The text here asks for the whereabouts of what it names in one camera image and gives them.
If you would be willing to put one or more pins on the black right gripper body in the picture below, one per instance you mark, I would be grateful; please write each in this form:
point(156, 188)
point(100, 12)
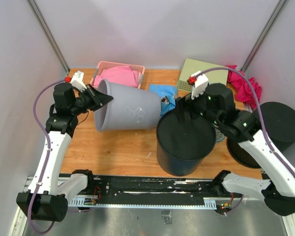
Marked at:
point(198, 103)

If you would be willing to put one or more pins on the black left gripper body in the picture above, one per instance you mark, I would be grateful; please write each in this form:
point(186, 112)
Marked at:
point(86, 101)

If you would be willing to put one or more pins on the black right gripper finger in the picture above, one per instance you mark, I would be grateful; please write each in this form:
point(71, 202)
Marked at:
point(194, 113)
point(181, 110)

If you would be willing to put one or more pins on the grey round bin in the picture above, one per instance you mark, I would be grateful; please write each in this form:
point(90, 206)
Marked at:
point(130, 109)

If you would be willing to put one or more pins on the light blue perforated basket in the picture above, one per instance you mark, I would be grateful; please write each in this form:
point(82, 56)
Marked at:
point(219, 135)

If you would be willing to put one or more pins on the dark navy round bin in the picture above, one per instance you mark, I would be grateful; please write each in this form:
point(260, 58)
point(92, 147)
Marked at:
point(181, 147)

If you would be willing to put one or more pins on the large black ribbed bin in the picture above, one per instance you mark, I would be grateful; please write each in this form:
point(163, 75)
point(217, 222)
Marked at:
point(279, 121)

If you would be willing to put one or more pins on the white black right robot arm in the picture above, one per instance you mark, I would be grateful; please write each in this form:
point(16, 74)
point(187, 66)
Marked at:
point(216, 105)

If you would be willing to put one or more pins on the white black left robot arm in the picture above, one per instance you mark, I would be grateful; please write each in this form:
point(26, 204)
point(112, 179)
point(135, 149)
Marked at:
point(45, 199)

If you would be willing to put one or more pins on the blue cartoon cloth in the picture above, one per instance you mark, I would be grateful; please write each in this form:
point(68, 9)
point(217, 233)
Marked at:
point(167, 95)

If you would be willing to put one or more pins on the light pink cloth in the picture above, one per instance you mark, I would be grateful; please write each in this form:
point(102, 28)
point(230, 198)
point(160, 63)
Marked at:
point(123, 75)

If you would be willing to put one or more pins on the pink perforated basket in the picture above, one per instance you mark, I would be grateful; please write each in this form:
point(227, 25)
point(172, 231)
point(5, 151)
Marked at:
point(106, 64)

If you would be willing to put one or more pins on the magenta crumpled cloth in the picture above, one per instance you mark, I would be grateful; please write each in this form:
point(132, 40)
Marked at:
point(244, 93)

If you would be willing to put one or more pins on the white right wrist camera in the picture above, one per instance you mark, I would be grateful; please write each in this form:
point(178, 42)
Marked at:
point(198, 82)

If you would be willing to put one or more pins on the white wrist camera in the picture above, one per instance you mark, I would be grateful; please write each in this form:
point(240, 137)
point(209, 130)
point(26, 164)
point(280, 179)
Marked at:
point(198, 82)
point(77, 81)

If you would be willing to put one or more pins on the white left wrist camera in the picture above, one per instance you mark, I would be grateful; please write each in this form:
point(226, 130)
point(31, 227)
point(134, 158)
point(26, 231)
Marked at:
point(77, 81)

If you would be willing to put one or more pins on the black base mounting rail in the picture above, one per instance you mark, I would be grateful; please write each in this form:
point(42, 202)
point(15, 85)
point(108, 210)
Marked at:
point(123, 185)

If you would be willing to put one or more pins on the slotted grey cable duct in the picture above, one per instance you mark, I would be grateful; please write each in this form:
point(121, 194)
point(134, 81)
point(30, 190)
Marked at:
point(159, 201)

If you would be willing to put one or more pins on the left aluminium frame post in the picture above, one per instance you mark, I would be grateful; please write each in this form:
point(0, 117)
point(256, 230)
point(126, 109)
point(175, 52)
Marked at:
point(48, 34)

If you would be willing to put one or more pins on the aluminium frame post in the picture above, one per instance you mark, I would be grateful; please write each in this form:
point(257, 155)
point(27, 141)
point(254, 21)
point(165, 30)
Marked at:
point(278, 9)
point(48, 34)

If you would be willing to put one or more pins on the right aluminium frame post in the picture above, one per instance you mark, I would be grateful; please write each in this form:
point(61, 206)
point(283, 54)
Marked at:
point(278, 9)

